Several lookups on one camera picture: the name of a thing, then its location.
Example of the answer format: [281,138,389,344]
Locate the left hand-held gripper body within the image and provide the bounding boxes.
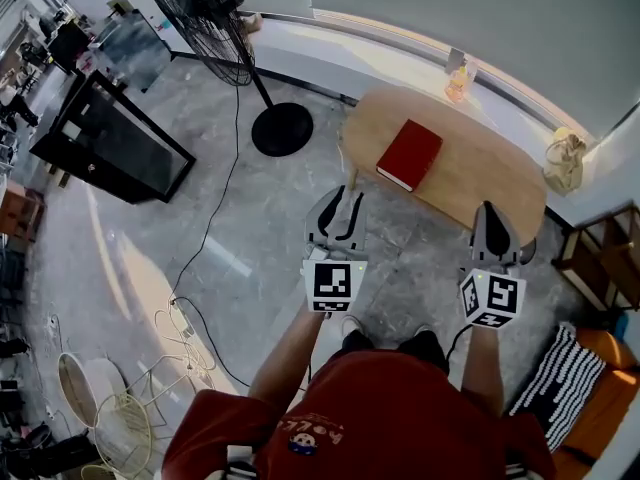
[301,234,369,315]

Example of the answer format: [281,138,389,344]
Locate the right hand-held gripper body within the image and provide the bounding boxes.
[458,261,528,330]

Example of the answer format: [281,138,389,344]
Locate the person's left forearm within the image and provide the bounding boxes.
[247,309,327,405]

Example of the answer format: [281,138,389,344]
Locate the person's right forearm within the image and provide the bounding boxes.
[459,321,507,418]

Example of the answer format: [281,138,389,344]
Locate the oval wooden table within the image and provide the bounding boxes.
[339,86,549,250]

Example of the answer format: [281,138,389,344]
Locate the person's left white shoe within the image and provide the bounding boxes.
[339,314,365,340]

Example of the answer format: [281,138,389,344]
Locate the person's black trousers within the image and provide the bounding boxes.
[341,327,450,375]

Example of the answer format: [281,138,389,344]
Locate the red hardcover book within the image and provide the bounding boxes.
[375,118,445,194]

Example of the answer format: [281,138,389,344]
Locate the wooden shelf rack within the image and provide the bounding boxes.
[551,204,640,313]

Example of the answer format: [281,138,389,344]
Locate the beige cloth bag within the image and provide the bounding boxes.
[542,126,587,198]

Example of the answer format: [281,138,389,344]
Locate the black white striped cushion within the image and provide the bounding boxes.
[508,322,608,453]

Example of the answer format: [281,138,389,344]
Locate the person's red shirt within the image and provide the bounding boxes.
[161,347,557,480]

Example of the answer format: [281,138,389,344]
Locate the orange sofa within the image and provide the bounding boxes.
[551,326,640,465]

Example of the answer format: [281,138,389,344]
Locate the orange bottle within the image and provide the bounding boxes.
[444,57,480,103]

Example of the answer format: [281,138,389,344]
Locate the black glass-door cabinet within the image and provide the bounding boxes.
[28,69,198,206]

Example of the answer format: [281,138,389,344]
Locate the round white side table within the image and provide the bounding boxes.
[57,351,127,430]

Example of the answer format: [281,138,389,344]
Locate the wooden low cabinet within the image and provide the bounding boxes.
[0,179,47,243]

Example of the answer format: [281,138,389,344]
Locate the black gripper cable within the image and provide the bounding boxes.
[443,324,470,365]

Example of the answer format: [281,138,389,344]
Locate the black floor cable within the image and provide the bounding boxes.
[168,79,252,390]

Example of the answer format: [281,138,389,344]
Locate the white tangled cables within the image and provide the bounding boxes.
[153,304,218,387]

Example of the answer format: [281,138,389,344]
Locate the black pedestal fan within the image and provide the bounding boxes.
[135,0,316,159]

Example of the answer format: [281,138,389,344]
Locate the yellow wire chair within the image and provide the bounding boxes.
[79,356,202,480]

